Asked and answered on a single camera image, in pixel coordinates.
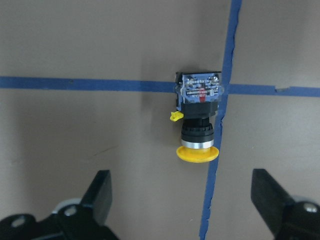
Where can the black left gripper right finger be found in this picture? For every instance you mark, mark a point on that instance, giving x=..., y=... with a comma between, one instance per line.
x=270, y=199

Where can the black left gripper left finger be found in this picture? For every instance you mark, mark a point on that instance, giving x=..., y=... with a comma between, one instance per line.
x=98, y=196

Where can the yellow push button switch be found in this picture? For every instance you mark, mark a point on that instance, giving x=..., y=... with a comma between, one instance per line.
x=197, y=99

